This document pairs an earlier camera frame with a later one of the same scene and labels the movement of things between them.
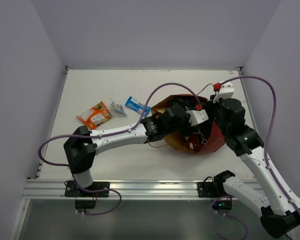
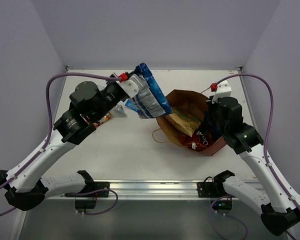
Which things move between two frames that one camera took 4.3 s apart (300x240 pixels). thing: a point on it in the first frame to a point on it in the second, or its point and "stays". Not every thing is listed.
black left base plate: (71, 190) stays
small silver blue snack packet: (118, 107) stays
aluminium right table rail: (243, 83) stays
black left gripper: (188, 127) to (116, 90)
